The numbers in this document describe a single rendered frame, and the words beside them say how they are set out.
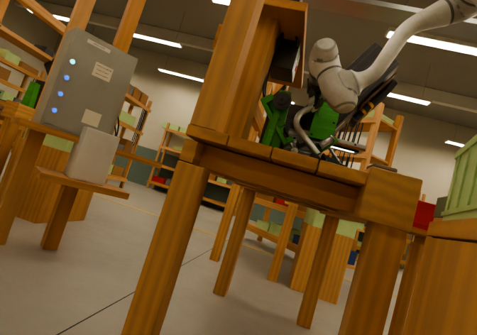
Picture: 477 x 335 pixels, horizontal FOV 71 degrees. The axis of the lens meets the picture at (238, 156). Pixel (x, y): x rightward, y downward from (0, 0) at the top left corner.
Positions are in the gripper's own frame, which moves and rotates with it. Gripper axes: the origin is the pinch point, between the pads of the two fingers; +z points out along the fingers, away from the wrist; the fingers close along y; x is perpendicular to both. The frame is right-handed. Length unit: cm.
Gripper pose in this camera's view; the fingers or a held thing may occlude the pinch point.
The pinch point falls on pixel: (313, 104)
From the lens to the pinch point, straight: 166.3
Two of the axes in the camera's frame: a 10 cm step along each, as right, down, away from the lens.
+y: -4.2, -8.2, 4.0
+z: 0.9, 4.0, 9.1
